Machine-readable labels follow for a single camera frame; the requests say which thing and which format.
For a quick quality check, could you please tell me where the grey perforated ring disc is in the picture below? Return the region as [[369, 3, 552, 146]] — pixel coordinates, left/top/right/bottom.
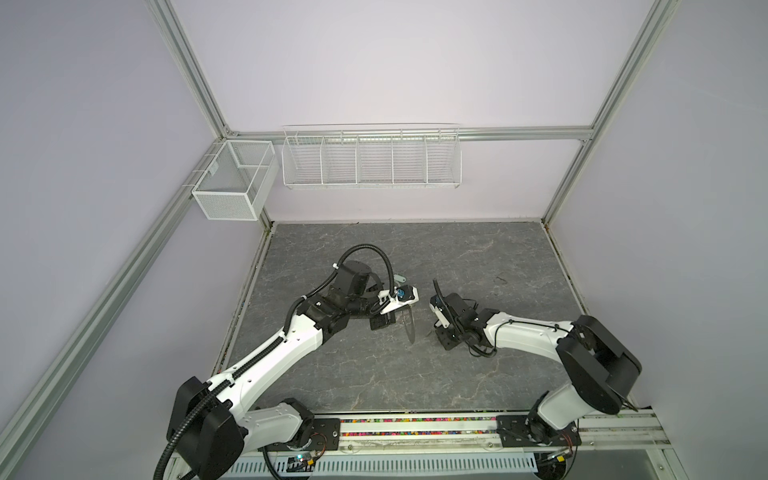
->
[[400, 305, 416, 345]]

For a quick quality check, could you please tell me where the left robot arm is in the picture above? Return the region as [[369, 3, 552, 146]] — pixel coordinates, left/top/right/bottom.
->
[[152, 243, 418, 479]]

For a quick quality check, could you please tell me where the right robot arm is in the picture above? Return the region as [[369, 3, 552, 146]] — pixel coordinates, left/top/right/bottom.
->
[[429, 281, 642, 446]]

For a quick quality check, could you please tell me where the white mesh box basket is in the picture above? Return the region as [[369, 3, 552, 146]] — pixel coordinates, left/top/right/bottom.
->
[[192, 140, 279, 221]]

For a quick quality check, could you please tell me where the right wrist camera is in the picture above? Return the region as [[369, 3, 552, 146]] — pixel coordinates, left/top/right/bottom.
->
[[429, 295, 453, 329]]

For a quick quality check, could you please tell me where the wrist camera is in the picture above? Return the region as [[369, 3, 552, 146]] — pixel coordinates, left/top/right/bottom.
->
[[429, 295, 453, 329], [378, 285, 419, 315]]

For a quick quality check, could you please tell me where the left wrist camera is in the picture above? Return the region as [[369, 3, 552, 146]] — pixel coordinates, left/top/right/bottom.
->
[[378, 285, 419, 315]]

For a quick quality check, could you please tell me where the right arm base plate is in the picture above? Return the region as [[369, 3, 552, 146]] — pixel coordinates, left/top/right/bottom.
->
[[496, 414, 582, 448]]

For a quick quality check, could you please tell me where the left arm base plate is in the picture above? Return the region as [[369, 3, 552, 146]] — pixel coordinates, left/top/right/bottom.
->
[[267, 417, 341, 451]]

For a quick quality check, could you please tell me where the white vented cable duct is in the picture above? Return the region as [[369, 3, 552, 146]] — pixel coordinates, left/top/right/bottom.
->
[[218, 452, 538, 480]]

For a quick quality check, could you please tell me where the white wire shelf basket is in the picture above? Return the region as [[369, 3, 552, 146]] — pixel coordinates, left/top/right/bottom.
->
[[282, 123, 463, 189]]

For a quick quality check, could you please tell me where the aluminium mounting rail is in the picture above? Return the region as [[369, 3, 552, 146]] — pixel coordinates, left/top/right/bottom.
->
[[173, 409, 670, 460]]

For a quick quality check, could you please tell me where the aluminium frame profile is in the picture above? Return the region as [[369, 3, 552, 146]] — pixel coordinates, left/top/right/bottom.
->
[[1, 1, 651, 471]]

